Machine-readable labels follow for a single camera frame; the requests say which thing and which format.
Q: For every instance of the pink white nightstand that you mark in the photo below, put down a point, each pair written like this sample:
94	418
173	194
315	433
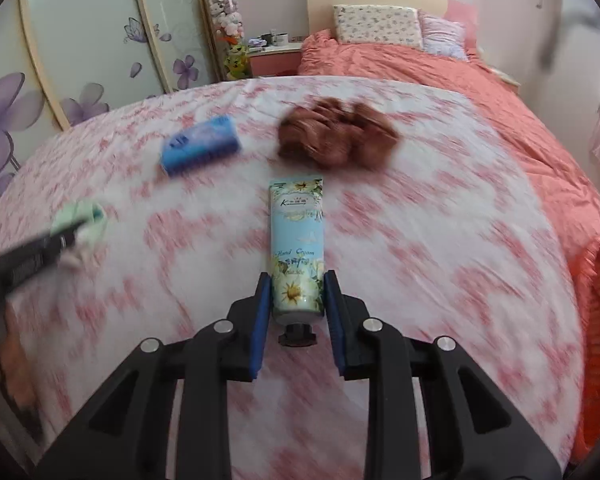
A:
275	62

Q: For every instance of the floral hand cream tube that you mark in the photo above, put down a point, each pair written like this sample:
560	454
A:
295	240

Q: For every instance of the clear tube of plush toys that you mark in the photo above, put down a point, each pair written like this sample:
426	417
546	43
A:
225	20

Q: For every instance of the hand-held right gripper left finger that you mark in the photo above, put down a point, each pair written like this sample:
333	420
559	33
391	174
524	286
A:
262	310

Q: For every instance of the pink floral tablecloth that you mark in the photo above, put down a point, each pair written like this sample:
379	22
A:
430	260

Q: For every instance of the wardrobe with purple flower doors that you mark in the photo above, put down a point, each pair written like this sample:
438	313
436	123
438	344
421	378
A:
80	60

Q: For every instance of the bed with salmon duvet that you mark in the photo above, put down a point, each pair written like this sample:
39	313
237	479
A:
480	110

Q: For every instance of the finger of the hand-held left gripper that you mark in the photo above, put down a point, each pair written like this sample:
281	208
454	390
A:
45	250

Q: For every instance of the blue tissue pack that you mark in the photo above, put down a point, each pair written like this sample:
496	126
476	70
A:
200	145

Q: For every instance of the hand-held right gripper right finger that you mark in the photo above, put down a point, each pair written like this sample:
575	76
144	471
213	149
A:
332	310

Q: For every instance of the light green cloth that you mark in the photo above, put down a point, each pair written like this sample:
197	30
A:
87	220

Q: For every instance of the floral white pillow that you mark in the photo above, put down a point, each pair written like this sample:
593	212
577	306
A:
375	25

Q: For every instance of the person's left hand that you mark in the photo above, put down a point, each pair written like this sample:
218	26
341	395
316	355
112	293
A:
15	365

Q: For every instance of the dark mug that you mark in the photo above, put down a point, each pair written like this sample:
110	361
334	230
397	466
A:
266	39

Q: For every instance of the white mug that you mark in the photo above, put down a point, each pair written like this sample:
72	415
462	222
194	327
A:
281	39

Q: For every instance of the striped pink pillow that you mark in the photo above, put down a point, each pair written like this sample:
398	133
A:
442	37

